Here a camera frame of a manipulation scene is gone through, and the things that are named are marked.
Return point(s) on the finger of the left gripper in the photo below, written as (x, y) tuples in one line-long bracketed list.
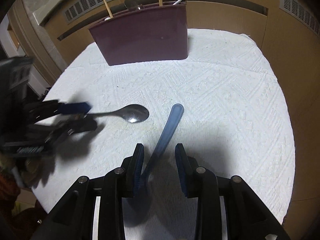
[(64, 129), (67, 108)]

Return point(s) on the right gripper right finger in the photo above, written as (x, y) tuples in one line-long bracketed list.
[(186, 167)]

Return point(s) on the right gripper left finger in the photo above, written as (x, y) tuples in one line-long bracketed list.
[(133, 168)]

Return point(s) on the metal spoon smiley handle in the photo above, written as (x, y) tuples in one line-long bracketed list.
[(133, 113)]

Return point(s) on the white textured table cloth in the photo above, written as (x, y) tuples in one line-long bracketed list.
[(223, 103)]

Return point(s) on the purple utensil holder box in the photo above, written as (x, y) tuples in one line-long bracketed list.
[(154, 33)]

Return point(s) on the small grey vent grille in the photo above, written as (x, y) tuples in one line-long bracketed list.
[(299, 12)]

